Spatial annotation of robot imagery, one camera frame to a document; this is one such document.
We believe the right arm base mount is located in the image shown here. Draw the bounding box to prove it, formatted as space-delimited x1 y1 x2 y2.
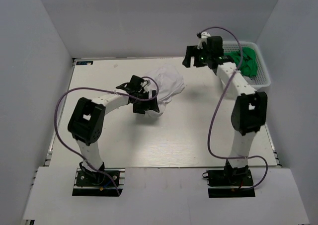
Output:
202 169 255 198

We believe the blue table label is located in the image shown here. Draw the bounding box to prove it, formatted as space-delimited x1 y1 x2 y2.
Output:
76 61 93 66

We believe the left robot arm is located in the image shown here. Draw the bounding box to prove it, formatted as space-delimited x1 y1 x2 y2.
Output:
68 75 159 185

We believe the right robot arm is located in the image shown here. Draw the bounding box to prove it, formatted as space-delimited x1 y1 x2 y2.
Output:
182 32 267 185

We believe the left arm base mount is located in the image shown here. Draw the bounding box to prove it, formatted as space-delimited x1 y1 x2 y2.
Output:
72 168 125 197

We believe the green t shirt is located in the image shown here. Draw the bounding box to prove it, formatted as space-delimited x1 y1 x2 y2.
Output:
225 47 258 78

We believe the white plastic basket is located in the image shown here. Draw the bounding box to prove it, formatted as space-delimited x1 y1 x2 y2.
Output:
223 41 271 90

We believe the grey t shirt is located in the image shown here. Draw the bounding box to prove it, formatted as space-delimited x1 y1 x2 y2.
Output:
244 76 254 84

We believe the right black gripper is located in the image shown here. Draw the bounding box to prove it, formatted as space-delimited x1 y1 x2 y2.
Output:
182 46 211 69

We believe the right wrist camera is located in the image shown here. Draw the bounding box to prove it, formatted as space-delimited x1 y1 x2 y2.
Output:
197 32 211 50

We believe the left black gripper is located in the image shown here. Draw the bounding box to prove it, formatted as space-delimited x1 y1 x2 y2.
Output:
134 90 159 114

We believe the white t shirt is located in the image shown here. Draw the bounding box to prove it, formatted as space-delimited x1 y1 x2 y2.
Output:
144 64 185 118

